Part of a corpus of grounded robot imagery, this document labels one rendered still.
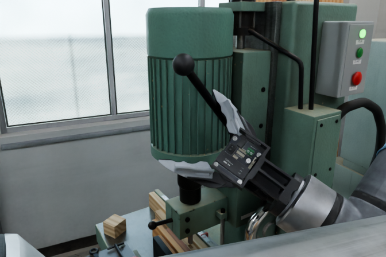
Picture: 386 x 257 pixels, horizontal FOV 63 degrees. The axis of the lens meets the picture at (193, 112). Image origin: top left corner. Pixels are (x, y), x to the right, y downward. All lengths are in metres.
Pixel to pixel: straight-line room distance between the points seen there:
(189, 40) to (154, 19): 0.08
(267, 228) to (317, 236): 0.60
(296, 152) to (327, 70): 0.19
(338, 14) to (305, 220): 0.50
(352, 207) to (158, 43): 0.41
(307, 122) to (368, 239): 0.50
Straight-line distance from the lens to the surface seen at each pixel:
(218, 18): 0.59
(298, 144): 0.70
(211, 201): 0.78
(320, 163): 0.72
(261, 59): 0.69
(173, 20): 0.58
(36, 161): 2.07
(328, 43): 0.75
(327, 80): 0.76
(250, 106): 0.69
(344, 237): 0.18
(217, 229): 1.14
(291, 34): 0.70
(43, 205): 2.20
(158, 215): 0.96
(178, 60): 0.48
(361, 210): 0.50
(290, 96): 0.72
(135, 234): 0.96
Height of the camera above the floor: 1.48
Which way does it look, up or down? 16 degrees down
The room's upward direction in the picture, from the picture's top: straight up
